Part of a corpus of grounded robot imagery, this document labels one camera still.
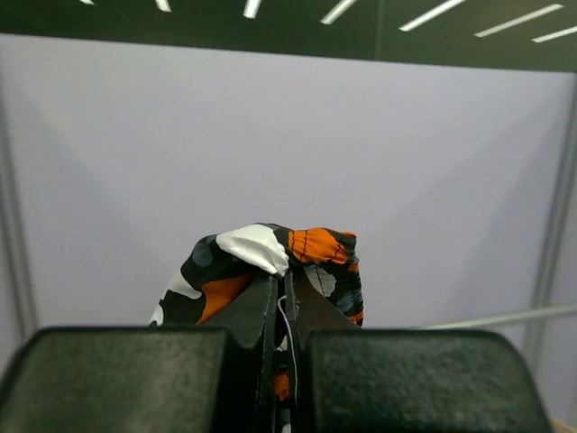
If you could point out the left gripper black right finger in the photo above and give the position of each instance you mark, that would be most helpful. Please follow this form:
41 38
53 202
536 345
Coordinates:
405 383

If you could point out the orange camouflage shorts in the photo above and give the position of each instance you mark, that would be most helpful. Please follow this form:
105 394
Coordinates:
221 267

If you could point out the aluminium frame post right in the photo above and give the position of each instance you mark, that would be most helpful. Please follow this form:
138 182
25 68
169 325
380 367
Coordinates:
541 303

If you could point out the aluminium frame post left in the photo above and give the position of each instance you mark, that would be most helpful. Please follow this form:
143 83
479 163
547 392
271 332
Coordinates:
13 239

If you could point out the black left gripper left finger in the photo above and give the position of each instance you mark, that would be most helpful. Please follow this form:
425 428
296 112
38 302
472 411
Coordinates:
135 379

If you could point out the aluminium frame post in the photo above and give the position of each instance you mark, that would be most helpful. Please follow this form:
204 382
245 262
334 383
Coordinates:
13 239
541 303

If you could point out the silver clothes rack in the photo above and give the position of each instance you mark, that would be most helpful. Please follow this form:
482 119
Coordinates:
511 318

